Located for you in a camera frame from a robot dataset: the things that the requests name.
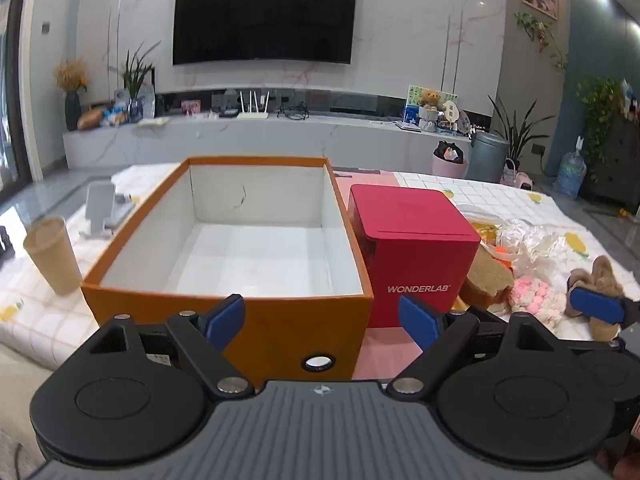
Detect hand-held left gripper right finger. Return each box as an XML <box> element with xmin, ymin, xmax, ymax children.
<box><xmin>385</xmin><ymin>294</ymin><xmax>567</xmax><ymax>396</ymax></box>

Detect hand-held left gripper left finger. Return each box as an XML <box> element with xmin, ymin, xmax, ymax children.
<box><xmin>85</xmin><ymin>294</ymin><xmax>256</xmax><ymax>397</ymax></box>

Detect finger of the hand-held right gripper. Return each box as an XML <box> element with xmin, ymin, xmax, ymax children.
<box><xmin>564</xmin><ymin>337</ymin><xmax>627</xmax><ymax>358</ymax></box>
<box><xmin>568</xmin><ymin>283</ymin><xmax>640</xmax><ymax>326</ymax></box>

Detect brown plush toy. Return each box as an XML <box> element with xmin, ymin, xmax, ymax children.
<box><xmin>565</xmin><ymin>255</ymin><xmax>628</xmax><ymax>343</ymax></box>

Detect orange cardboard box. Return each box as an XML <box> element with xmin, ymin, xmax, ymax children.
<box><xmin>80</xmin><ymin>156</ymin><xmax>375</xmax><ymax>386</ymax></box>

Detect pink knitted item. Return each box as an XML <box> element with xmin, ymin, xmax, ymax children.
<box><xmin>510</xmin><ymin>275</ymin><xmax>568</xmax><ymax>328</ymax></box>

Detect red cube box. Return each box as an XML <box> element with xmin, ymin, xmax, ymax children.
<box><xmin>347</xmin><ymin>184</ymin><xmax>482</xmax><ymax>330</ymax></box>

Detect brown bread slice plush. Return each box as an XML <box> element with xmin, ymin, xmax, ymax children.
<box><xmin>459</xmin><ymin>247</ymin><xmax>516</xmax><ymax>311</ymax></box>

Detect clear plastic wrap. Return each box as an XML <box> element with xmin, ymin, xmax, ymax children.
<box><xmin>492</xmin><ymin>219</ymin><xmax>576</xmax><ymax>281</ymax></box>

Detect yellow crumpled bag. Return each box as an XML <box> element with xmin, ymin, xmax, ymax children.
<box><xmin>470</xmin><ymin>222</ymin><xmax>501</xmax><ymax>247</ymax></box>

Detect blue water jug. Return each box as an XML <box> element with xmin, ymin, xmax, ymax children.
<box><xmin>554</xmin><ymin>136</ymin><xmax>588</xmax><ymax>200</ymax></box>

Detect dark cabinet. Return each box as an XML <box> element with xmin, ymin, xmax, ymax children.
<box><xmin>582</xmin><ymin>115</ymin><xmax>640</xmax><ymax>206</ymax></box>

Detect pink trash bin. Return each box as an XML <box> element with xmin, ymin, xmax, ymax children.
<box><xmin>431</xmin><ymin>141</ymin><xmax>470</xmax><ymax>178</ymax></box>

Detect white phone stand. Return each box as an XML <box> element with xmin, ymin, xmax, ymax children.
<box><xmin>79</xmin><ymin>181</ymin><xmax>136</xmax><ymax>239</ymax></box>

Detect grey-blue trash can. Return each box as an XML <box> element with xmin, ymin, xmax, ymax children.
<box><xmin>470</xmin><ymin>130</ymin><xmax>511</xmax><ymax>184</ymax></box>

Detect white marble tv console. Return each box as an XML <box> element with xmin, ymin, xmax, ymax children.
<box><xmin>62</xmin><ymin>114</ymin><xmax>473</xmax><ymax>172</ymax></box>

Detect brown paper cup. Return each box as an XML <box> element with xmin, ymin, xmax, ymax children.
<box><xmin>22</xmin><ymin>216</ymin><xmax>83</xmax><ymax>297</ymax></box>

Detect checkered lemon print blanket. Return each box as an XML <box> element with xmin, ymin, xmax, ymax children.
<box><xmin>0</xmin><ymin>162</ymin><xmax>640</xmax><ymax>386</ymax></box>

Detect long-leaf potted plant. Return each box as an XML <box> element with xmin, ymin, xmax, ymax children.
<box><xmin>487</xmin><ymin>95</ymin><xmax>556</xmax><ymax>171</ymax></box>

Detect ivy plant on cabinet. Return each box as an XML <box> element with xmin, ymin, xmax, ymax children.
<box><xmin>575</xmin><ymin>77</ymin><xmax>626</xmax><ymax>181</ymax></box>

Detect white router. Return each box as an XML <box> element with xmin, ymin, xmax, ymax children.
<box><xmin>236</xmin><ymin>89</ymin><xmax>271</xmax><ymax>120</ymax></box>

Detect teddy bear bouquet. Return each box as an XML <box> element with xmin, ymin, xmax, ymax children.
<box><xmin>418</xmin><ymin>89</ymin><xmax>444</xmax><ymax>133</ymax></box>

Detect snack bags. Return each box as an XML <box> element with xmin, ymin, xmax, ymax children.
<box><xmin>77</xmin><ymin>104</ymin><xmax>132</xmax><ymax>131</ymax></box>

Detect green plant in glass vase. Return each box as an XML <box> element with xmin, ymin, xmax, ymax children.
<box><xmin>112</xmin><ymin>42</ymin><xmax>161</xmax><ymax>123</ymax></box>

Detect black vase with dried flowers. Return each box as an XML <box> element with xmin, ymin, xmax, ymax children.
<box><xmin>54</xmin><ymin>57</ymin><xmax>91</xmax><ymax>132</ymax></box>

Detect hanging ivy plant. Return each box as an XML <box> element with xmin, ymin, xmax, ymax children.
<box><xmin>515</xmin><ymin>12</ymin><xmax>569</xmax><ymax>73</ymax></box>

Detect black cables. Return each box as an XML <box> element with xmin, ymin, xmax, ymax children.
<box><xmin>277</xmin><ymin>100</ymin><xmax>311</xmax><ymax>121</ymax></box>

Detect black wall television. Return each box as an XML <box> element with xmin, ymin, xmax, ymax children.
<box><xmin>172</xmin><ymin>0</ymin><xmax>359</xmax><ymax>66</ymax></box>

